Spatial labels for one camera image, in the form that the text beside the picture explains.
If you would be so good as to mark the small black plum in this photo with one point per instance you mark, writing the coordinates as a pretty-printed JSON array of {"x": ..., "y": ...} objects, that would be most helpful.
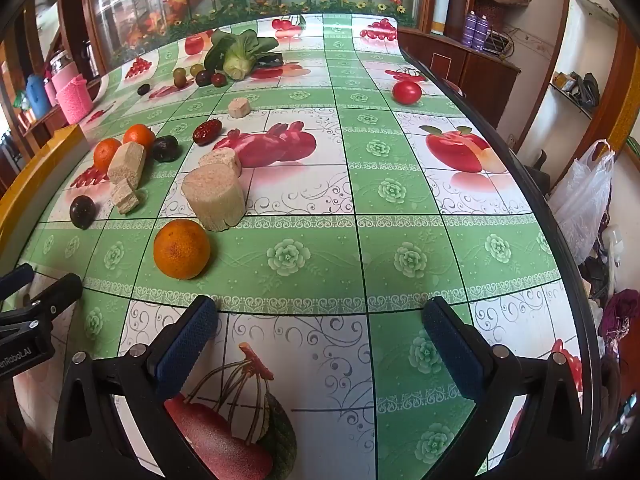
[{"x": 143, "y": 89}]

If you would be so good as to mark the orange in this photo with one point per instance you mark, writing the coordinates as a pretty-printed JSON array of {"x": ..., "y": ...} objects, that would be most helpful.
[
  {"x": 140, "y": 135},
  {"x": 181, "y": 250},
  {"x": 105, "y": 154}
]

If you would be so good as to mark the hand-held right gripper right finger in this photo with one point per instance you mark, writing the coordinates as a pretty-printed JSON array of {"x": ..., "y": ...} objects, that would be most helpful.
[{"x": 452, "y": 345}]

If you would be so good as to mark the green bok choy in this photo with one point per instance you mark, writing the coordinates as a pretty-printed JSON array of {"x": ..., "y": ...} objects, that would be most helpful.
[{"x": 237, "y": 62}]

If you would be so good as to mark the small beige cube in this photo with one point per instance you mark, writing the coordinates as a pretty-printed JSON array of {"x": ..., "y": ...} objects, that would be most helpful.
[{"x": 125, "y": 197}]

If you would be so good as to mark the fruit printed tablecloth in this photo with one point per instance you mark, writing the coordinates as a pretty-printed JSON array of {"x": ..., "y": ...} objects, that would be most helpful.
[{"x": 380, "y": 220}]

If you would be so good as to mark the blue thermos jug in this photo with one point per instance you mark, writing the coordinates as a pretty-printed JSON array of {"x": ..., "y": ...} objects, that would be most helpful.
[{"x": 37, "y": 94}]

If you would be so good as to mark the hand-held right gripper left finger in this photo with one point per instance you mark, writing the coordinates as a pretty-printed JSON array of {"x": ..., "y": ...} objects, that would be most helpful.
[{"x": 190, "y": 342}]

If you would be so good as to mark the white tray with yellow rim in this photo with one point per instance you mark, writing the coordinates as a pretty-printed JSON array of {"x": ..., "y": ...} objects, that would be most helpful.
[{"x": 40, "y": 170}]

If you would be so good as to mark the pink bottle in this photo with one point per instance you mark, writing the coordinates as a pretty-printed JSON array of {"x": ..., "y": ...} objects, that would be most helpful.
[{"x": 50, "y": 91}]

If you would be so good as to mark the small red plum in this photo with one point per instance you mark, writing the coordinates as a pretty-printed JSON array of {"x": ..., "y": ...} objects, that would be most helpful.
[{"x": 219, "y": 80}]

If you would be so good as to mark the tiny beige piece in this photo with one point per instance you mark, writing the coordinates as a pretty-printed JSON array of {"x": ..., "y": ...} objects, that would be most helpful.
[{"x": 239, "y": 107}]

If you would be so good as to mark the brown basket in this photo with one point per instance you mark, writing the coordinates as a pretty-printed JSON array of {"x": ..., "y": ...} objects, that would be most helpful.
[{"x": 500, "y": 0}]

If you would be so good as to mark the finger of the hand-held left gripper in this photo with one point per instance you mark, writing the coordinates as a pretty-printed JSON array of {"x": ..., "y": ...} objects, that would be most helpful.
[
  {"x": 55, "y": 295},
  {"x": 17, "y": 276}
]

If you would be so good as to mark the large beige cylinder block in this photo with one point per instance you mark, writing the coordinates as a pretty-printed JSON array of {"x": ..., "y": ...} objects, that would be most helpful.
[{"x": 212, "y": 197}]

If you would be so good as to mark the purple cloth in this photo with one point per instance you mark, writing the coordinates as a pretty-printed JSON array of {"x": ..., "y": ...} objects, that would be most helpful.
[{"x": 620, "y": 312}]

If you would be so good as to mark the red jujube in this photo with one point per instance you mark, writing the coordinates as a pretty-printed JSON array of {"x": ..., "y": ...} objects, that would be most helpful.
[{"x": 206, "y": 132}]

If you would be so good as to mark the red tomato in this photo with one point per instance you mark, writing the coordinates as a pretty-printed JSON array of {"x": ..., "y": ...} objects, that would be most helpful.
[{"x": 406, "y": 91}]

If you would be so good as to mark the wooden side cabinet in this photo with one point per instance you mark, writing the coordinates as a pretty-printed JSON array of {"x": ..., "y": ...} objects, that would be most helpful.
[{"x": 465, "y": 75}]

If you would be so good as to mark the small dark purple plum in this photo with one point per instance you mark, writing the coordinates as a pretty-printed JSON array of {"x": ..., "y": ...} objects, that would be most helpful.
[{"x": 204, "y": 79}]

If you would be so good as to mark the tall beige block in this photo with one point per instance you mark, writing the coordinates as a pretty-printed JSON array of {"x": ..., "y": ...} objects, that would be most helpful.
[{"x": 127, "y": 162}]

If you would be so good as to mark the small beige cylinder block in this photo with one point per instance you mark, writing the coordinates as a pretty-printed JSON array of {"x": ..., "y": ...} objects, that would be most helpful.
[{"x": 222, "y": 160}]

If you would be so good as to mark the black items on shelf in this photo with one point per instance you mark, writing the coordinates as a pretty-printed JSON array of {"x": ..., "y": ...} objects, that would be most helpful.
[{"x": 582, "y": 87}]

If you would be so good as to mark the white plastic bag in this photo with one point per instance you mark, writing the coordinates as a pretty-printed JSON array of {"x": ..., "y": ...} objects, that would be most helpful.
[{"x": 582, "y": 200}]

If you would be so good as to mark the pink knitted covered jar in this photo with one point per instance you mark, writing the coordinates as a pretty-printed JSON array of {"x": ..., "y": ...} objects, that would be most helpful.
[{"x": 75, "y": 100}]

